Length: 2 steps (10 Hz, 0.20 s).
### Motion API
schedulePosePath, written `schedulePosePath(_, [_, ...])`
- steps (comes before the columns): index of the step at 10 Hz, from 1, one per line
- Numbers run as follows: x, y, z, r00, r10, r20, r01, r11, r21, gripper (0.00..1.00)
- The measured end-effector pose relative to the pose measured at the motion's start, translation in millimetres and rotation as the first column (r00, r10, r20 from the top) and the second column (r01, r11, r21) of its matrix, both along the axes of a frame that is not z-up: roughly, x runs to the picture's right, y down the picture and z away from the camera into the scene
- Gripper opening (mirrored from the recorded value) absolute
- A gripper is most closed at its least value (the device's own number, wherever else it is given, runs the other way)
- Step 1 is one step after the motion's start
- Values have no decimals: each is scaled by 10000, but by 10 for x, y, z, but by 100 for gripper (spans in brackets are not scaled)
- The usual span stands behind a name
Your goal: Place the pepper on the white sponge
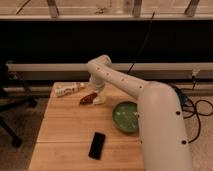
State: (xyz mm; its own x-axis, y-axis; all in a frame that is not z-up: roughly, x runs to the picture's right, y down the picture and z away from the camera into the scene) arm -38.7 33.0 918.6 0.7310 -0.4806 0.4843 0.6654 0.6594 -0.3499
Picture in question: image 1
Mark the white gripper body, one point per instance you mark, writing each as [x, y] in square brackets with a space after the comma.
[98, 89]

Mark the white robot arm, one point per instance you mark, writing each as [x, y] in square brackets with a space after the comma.
[162, 131]

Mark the white sponge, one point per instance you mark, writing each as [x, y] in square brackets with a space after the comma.
[62, 90]

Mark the green bowl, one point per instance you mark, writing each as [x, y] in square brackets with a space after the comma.
[124, 116]

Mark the black rectangular phone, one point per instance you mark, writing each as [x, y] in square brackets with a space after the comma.
[97, 146]

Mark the black office chair base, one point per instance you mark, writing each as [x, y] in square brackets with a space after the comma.
[6, 76]

